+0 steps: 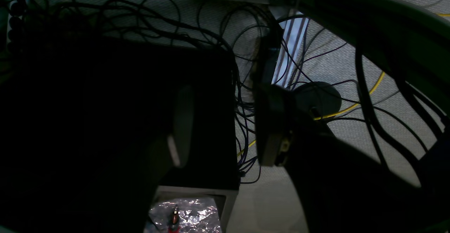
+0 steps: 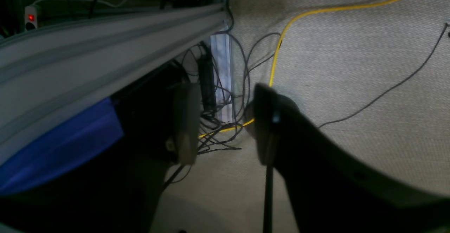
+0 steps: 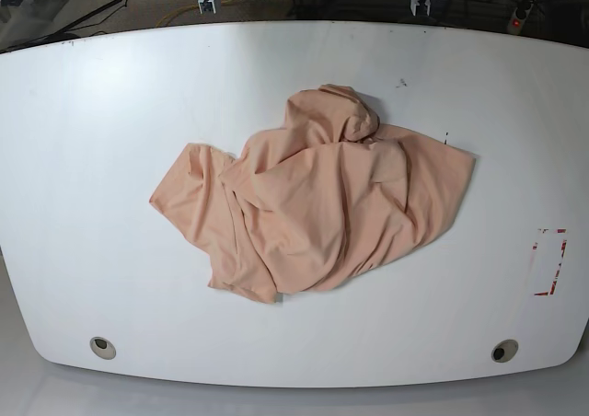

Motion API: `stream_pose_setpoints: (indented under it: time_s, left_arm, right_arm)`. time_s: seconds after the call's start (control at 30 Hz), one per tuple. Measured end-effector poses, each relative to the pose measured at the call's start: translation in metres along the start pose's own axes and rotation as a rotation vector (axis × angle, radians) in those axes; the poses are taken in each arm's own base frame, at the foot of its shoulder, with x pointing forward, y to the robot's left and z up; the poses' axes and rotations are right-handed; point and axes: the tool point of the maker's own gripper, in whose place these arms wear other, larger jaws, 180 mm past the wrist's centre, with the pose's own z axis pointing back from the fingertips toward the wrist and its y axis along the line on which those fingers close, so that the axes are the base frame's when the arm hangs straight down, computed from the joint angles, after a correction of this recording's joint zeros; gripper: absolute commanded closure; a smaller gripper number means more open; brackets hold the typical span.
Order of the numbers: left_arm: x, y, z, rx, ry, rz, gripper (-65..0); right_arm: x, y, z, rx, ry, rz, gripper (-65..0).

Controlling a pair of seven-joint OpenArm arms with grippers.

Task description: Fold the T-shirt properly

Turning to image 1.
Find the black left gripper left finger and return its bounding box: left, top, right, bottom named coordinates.
left=143, top=85, right=194, bottom=233

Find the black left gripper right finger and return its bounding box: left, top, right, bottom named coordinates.
left=255, top=85, right=449, bottom=233

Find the black box under table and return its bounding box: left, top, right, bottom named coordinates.
left=1, top=37, right=238, bottom=197

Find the yellow cable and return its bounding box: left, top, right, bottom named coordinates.
left=238, top=13, right=450, bottom=157

